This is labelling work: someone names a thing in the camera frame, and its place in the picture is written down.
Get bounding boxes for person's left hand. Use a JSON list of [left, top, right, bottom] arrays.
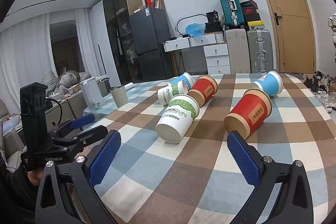
[[27, 168, 44, 186]]

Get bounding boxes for beige sofa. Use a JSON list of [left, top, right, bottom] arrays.
[[0, 98, 25, 164]]

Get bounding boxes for black bag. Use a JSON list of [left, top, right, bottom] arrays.
[[204, 10, 224, 33]]

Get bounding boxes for blue paper cup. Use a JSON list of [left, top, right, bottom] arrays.
[[168, 72, 195, 93], [252, 71, 283, 97]]

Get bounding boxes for rolled white paper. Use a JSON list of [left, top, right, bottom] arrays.
[[123, 82, 142, 90]]

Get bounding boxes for dark glass cabinet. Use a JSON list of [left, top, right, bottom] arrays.
[[102, 0, 143, 84]]

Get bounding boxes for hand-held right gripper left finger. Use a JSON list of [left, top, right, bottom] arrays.
[[35, 130, 122, 224]]

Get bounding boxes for large red paper cup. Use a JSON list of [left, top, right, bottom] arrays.
[[224, 88, 273, 140]]

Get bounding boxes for beige suitcase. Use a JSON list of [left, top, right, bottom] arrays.
[[225, 28, 250, 74]]

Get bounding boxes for white curtain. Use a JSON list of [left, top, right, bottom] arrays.
[[75, 7, 93, 75], [0, 13, 57, 101]]

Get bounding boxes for pile of shoes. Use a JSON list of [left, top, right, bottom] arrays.
[[303, 70, 336, 113]]

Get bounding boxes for large white green paper cup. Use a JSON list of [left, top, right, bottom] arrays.
[[155, 94, 200, 144]]

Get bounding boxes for white desk with drawers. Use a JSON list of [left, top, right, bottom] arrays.
[[162, 32, 229, 75]]

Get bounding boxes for teal suitcase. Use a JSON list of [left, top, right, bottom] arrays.
[[217, 0, 246, 29]]

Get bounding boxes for wooden door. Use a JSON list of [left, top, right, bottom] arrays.
[[249, 0, 317, 74]]

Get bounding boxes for white electric kettle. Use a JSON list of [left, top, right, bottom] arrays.
[[79, 76, 104, 109]]

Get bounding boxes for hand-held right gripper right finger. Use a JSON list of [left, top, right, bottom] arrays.
[[227, 131, 314, 224]]

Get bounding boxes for white robot figure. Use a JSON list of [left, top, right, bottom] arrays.
[[328, 13, 336, 62]]

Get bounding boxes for blue plastic bag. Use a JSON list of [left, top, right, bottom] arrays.
[[185, 22, 206, 38]]

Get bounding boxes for grey blanket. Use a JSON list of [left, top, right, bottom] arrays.
[[41, 70, 91, 96]]

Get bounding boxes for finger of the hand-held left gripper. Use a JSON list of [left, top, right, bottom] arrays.
[[54, 114, 95, 135], [52, 125, 109, 152]]

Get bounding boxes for white wardrobe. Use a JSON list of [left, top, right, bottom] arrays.
[[89, 0, 121, 80]]

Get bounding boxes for person's left forearm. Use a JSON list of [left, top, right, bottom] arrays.
[[0, 153, 37, 224]]

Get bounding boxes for checkered tablecloth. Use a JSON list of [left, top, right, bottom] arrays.
[[83, 72, 336, 224]]

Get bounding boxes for silver suitcase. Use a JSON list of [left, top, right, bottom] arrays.
[[246, 29, 273, 74]]

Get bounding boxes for cardboard boxes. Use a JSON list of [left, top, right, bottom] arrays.
[[45, 94, 87, 125]]

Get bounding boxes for dark grey fridge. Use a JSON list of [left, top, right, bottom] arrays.
[[128, 6, 174, 83]]

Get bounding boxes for white drawer unit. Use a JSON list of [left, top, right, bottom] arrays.
[[203, 43, 231, 75]]

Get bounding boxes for black cable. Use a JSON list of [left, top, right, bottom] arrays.
[[46, 97, 63, 126]]

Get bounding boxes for small white green paper cup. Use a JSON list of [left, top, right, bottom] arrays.
[[157, 80, 188, 105]]

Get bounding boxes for grey tumbler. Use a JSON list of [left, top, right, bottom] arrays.
[[110, 85, 129, 109]]

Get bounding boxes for small red paper cup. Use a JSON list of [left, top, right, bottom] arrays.
[[187, 75, 218, 107]]

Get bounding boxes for black yellow shoe box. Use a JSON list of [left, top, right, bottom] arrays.
[[245, 21, 265, 30]]

